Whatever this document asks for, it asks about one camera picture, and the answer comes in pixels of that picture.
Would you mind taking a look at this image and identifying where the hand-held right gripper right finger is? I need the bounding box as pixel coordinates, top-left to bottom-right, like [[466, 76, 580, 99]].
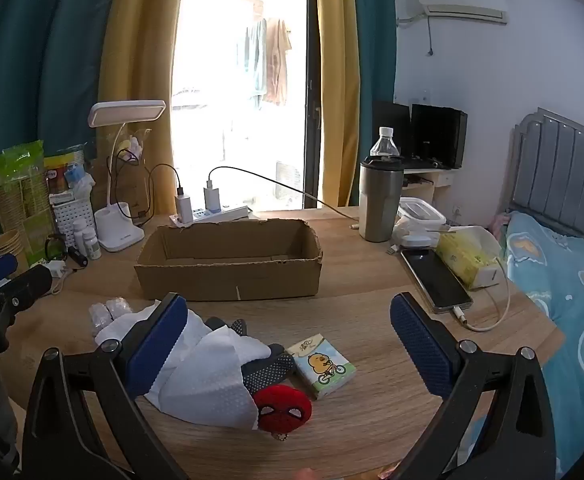
[[389, 291, 558, 480]]

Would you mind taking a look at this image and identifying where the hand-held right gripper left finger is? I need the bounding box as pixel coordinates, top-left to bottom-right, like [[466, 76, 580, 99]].
[[22, 292, 193, 480]]

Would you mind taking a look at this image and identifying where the clear white packet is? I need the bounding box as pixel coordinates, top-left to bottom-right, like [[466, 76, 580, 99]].
[[88, 301, 113, 336], [108, 297, 131, 322]]

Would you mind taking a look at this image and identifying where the white textured cloth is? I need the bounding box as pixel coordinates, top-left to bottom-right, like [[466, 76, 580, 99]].
[[95, 305, 273, 430]]

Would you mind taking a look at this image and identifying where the dark grey sock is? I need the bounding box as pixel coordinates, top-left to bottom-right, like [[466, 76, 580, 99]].
[[203, 316, 249, 338]]

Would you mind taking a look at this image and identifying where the brown cardboard box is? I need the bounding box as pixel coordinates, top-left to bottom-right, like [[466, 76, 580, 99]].
[[133, 218, 324, 302]]

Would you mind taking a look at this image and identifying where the bear print tissue pack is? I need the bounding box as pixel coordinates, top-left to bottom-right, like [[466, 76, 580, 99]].
[[286, 337, 357, 401]]

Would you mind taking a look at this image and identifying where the yellow soft tissue pack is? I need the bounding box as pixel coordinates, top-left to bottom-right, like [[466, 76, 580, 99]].
[[434, 226, 503, 291]]

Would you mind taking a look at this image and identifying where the tan ribbed cup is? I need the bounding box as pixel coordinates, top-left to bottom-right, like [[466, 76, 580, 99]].
[[0, 230, 22, 258]]

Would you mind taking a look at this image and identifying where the white power adapter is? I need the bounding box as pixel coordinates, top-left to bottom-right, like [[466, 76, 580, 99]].
[[36, 259, 67, 278]]

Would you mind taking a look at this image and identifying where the white pill bottle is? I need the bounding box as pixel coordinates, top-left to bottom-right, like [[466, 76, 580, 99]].
[[73, 219, 90, 256], [82, 228, 102, 261]]

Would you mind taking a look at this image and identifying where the black smartphone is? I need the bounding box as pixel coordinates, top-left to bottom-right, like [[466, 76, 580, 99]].
[[401, 247, 474, 315]]

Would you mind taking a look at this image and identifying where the green paper cup package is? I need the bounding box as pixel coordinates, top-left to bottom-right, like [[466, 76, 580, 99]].
[[0, 141, 57, 266]]

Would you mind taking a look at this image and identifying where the white perforated basket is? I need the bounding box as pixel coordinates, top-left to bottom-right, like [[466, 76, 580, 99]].
[[52, 192, 97, 251]]

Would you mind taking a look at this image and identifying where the white desk lamp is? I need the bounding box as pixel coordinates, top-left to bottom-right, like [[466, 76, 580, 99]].
[[88, 100, 167, 253]]

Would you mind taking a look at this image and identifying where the yellow and red tin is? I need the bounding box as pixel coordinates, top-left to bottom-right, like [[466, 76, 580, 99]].
[[44, 155, 75, 196]]

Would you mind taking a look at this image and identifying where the blue and white pack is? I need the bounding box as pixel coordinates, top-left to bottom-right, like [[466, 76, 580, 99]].
[[64, 162, 96, 202]]

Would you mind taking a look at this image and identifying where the brown cardboard panel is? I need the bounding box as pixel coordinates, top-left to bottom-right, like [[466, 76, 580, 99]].
[[106, 130, 173, 222]]

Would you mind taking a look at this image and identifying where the clear plastic food container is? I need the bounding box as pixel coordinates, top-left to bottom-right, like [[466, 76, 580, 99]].
[[398, 197, 447, 235]]

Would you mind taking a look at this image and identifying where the large white charger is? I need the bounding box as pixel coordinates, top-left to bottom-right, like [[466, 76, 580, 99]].
[[174, 187, 194, 223]]

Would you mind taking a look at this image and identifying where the blue printed blanket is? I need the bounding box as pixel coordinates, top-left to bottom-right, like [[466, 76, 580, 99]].
[[492, 210, 584, 480]]

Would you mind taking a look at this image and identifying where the white power strip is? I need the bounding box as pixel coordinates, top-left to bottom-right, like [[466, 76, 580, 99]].
[[169, 204, 250, 226]]

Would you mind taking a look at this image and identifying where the steel tumbler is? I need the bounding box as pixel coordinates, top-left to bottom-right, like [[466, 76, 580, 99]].
[[358, 156, 403, 243]]

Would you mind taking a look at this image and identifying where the light wooden side table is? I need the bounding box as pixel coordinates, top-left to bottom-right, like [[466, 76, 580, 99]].
[[401, 167, 454, 202]]

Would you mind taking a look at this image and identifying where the small plastic bag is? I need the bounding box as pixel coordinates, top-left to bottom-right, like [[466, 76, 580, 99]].
[[116, 132, 146, 161]]

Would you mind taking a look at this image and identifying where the teal curtain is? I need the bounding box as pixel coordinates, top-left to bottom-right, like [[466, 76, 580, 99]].
[[0, 0, 127, 256], [350, 0, 397, 161]]

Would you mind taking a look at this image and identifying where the clear water bottle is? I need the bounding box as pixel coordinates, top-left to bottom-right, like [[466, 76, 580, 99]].
[[370, 126, 399, 158]]

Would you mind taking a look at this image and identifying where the wide black box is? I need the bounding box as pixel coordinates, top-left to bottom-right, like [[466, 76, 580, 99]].
[[411, 104, 469, 170]]

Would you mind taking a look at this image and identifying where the slim black box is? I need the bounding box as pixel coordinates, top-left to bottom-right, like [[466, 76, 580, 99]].
[[372, 100, 413, 158]]

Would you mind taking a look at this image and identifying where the grey padded headboard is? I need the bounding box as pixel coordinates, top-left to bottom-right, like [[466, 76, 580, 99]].
[[507, 107, 584, 256]]

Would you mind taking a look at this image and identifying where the yellow curtain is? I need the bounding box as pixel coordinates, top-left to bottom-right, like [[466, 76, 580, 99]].
[[317, 0, 361, 208], [99, 0, 193, 216]]

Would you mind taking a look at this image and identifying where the hanging teal towel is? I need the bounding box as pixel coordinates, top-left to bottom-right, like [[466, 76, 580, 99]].
[[244, 20, 267, 108]]

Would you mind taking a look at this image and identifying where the hanging beige shirt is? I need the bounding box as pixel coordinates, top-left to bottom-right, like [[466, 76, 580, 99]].
[[264, 17, 293, 106]]

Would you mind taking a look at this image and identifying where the white air conditioner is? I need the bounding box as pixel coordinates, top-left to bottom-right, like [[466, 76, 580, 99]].
[[397, 0, 510, 26]]

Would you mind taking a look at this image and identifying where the white phone cable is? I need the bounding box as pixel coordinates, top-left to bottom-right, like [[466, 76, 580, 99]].
[[451, 255, 512, 332]]

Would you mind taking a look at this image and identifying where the looped black cable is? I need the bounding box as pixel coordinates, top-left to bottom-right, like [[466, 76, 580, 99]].
[[106, 147, 185, 226]]

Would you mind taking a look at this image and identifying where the long black charging cable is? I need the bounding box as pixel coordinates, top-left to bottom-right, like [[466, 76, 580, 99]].
[[208, 166, 360, 231]]

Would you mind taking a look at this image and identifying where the dark door frame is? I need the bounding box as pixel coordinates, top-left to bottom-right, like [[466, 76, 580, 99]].
[[304, 0, 323, 208]]

